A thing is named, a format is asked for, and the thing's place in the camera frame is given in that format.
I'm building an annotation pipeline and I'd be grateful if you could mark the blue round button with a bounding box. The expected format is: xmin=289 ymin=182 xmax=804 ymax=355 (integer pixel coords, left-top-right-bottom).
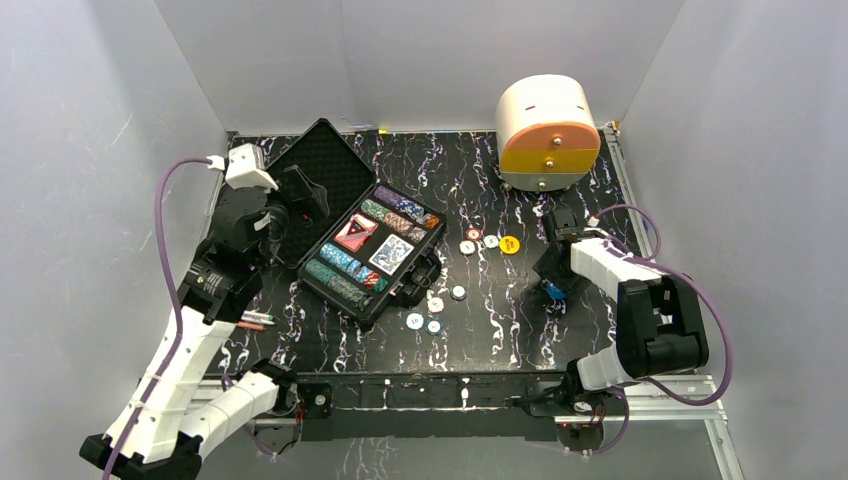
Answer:
xmin=544 ymin=281 xmax=567 ymax=303

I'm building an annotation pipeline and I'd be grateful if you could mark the yellow dealer button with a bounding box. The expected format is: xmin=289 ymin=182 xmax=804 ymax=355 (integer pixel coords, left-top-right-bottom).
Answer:
xmin=498 ymin=235 xmax=521 ymax=255

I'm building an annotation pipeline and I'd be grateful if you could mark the red playing card deck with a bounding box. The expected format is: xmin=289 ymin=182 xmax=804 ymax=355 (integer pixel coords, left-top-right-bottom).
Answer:
xmin=333 ymin=213 xmax=379 ymax=252

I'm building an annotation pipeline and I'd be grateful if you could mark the white blue poker chip five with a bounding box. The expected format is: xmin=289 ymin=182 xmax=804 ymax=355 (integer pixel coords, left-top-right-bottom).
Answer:
xmin=482 ymin=234 xmax=500 ymax=249

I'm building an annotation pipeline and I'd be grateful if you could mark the red white poker chip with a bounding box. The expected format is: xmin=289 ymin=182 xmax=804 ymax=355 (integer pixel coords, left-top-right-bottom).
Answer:
xmin=466 ymin=227 xmax=482 ymax=242

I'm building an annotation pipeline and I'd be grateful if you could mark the white poker chip one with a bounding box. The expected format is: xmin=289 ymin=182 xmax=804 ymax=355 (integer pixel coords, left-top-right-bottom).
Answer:
xmin=459 ymin=240 xmax=476 ymax=256

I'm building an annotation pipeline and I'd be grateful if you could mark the blue playing card deck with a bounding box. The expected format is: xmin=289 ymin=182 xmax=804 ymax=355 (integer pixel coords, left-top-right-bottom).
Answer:
xmin=369 ymin=234 xmax=414 ymax=276

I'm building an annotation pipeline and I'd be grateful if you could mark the red white chip hundred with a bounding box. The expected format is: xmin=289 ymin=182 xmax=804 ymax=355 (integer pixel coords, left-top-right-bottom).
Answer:
xmin=427 ymin=297 xmax=445 ymax=314

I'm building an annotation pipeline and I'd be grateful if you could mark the light blue chip ten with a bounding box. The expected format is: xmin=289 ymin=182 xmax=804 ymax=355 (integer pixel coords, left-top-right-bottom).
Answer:
xmin=405 ymin=312 xmax=425 ymax=331

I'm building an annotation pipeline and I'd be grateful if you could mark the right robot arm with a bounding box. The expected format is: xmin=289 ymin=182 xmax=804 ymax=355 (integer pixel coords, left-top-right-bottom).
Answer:
xmin=530 ymin=206 xmax=709 ymax=414

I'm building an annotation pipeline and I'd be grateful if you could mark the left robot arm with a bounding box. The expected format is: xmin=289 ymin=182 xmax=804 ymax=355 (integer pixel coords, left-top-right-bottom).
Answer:
xmin=80 ymin=166 xmax=329 ymax=479

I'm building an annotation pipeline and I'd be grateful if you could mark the black poker set case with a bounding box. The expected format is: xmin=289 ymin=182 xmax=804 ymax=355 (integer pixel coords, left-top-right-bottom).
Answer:
xmin=269 ymin=118 xmax=447 ymax=328

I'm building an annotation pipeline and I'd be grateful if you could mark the green capped marker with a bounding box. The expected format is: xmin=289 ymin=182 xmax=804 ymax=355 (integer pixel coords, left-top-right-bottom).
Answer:
xmin=241 ymin=311 xmax=276 ymax=326

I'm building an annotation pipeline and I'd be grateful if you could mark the red marker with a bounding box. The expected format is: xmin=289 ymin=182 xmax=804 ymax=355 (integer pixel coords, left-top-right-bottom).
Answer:
xmin=236 ymin=321 xmax=265 ymax=332

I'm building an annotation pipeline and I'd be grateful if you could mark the white round drawer cabinet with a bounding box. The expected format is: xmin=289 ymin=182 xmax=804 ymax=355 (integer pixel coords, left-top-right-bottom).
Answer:
xmin=495 ymin=74 xmax=601 ymax=192

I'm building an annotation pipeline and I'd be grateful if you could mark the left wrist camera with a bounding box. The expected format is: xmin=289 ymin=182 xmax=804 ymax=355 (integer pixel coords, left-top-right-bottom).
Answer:
xmin=206 ymin=144 xmax=278 ymax=191

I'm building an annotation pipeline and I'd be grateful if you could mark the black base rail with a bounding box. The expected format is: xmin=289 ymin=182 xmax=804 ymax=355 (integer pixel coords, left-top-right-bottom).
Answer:
xmin=298 ymin=371 xmax=569 ymax=441

